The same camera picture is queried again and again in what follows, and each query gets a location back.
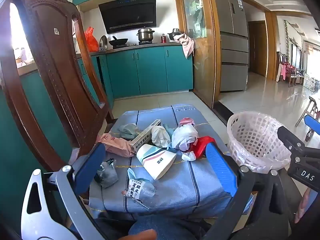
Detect red plastic bag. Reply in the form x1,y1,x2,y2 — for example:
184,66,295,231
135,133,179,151
186,136,218,159

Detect person's jeans leg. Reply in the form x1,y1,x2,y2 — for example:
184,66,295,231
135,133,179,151
126,214,209,240

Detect grey refrigerator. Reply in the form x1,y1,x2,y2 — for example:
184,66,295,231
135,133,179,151
212,0,250,92

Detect steel cooking pot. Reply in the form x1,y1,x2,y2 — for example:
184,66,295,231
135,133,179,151
136,26,155,42

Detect person's right hand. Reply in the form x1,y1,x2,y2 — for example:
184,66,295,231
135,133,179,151
294,189,312,224

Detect black range hood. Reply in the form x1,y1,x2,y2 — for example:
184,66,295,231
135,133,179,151
98,0,157,35

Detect light green crumpled bag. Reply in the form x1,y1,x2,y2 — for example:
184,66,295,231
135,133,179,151
118,123,139,141

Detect pink hanging cloth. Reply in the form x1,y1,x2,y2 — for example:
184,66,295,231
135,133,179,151
174,33,195,59

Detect black wok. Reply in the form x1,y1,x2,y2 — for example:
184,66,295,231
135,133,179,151
108,36,129,49

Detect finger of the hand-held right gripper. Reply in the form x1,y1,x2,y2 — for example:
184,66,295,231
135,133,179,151
277,126,307,153
304,114,320,133

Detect orange plastic bag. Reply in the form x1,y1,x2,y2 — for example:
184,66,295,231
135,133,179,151
83,26,100,52

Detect clear snack wrapper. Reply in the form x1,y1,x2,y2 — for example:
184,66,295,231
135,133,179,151
121,168,157,210

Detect long white cardboard box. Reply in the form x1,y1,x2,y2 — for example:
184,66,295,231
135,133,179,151
130,119,163,155

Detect pink tissue packet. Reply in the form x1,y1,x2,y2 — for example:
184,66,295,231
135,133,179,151
178,117,196,128

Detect white crumpled paper wad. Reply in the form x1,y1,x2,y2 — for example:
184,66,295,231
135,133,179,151
151,125,171,148

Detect teal lower cabinets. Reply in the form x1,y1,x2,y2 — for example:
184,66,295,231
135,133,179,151
76,44,195,101

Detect pink plastic basket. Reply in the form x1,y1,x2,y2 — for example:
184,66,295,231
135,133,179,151
227,111,292,173

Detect pink covered chairs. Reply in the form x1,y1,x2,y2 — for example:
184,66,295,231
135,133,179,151
276,52,305,88

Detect grey crumpled bag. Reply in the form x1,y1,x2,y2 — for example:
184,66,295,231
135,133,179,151
94,158,119,189

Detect black cooking pot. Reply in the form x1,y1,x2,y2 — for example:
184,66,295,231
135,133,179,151
167,28,187,42

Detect blue mesh cloth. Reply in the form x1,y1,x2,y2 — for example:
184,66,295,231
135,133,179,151
162,123,177,150

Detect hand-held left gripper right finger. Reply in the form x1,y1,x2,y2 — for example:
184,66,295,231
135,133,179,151
205,142,295,240

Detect blue striped cloth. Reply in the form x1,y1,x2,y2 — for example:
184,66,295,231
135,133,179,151
72,104,253,222

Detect white plastic bag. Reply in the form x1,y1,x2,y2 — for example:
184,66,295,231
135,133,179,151
171,124,200,161

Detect brown interior door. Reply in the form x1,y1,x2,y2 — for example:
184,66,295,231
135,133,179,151
247,20,268,78

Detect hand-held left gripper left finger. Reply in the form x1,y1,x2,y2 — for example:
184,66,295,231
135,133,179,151
21,142,107,240

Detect carved wooden chair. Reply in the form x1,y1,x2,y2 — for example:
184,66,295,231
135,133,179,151
0,0,114,173

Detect pink plastic wrapper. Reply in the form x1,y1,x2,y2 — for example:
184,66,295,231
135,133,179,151
96,133,137,158

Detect wooden glass sliding door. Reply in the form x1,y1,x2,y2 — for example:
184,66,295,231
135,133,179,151
176,0,222,110

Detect white striped paper carton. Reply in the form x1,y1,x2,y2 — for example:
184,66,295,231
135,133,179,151
136,144,177,181

